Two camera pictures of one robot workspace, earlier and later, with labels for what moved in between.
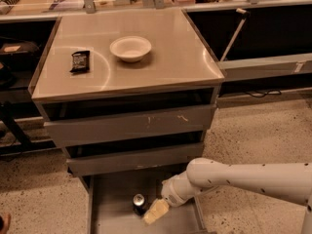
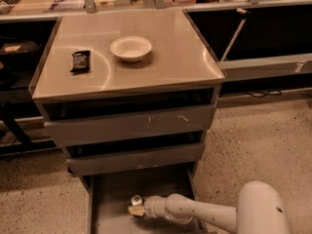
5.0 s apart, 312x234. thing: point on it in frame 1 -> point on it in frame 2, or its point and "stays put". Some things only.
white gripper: [171, 194] -> [150, 206]
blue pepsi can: [139, 204] stays put
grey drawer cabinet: [131, 97] stays put
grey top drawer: [74, 132] stays put
